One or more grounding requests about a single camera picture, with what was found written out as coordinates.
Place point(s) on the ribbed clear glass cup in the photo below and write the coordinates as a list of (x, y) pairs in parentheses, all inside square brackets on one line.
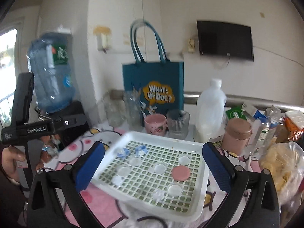
[(178, 123)]

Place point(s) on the small clear dish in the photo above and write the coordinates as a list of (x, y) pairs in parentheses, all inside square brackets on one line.
[(135, 161), (123, 170)]

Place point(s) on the blue clip with white flower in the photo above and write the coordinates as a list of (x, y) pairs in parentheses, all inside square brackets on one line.
[(141, 150)]

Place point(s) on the white perforated plastic tray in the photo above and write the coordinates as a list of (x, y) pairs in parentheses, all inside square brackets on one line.
[(142, 181)]

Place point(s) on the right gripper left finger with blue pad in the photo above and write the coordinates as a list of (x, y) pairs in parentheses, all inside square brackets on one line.
[(44, 208)]

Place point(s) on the clear round dish in tray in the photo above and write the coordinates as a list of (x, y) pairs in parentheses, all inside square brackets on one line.
[(184, 159)]

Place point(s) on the tall clear glass jar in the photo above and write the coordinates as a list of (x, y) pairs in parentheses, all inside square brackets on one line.
[(133, 111)]

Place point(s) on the bag of yellow snacks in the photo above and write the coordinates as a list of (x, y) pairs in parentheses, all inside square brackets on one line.
[(285, 162)]

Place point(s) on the clear flower shaped cup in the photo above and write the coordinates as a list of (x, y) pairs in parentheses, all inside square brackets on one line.
[(158, 195)]

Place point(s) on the pink round lid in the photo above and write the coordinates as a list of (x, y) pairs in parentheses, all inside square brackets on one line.
[(180, 173)]

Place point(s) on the translucent milk jug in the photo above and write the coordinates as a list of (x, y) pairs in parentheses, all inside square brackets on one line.
[(210, 113)]

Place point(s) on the pink lidded canister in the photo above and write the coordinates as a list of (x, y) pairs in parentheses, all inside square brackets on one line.
[(236, 136)]

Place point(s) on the teal What's Up Doc bag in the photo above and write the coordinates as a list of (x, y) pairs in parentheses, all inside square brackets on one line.
[(159, 83)]

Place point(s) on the person's left hand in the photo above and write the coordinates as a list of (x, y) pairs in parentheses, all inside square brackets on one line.
[(9, 157)]

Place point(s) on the small clear dish far left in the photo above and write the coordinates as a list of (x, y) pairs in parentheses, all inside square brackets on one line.
[(135, 161)]

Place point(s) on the clear round dish near tray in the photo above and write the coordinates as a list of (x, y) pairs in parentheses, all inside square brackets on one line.
[(160, 168)]

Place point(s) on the short clear glass jar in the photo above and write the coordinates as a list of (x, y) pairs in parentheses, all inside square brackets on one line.
[(113, 111)]

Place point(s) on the blue water cooler bottle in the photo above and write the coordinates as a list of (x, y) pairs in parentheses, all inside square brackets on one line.
[(48, 60)]

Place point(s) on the wall mounted black television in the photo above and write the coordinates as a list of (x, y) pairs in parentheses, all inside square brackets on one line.
[(225, 39)]

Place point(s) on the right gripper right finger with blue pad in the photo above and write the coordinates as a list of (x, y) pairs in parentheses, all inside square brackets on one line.
[(262, 208)]

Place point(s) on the pink ceramic mug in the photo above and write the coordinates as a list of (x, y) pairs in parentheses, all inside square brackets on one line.
[(155, 124)]

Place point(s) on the white flower shaped mould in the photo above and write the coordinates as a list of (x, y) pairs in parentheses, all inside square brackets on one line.
[(117, 180)]

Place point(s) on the black water dispenser base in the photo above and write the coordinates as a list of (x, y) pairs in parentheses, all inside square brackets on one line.
[(69, 135)]

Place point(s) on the clear round dish white lid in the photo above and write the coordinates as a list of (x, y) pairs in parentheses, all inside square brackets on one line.
[(175, 189)]

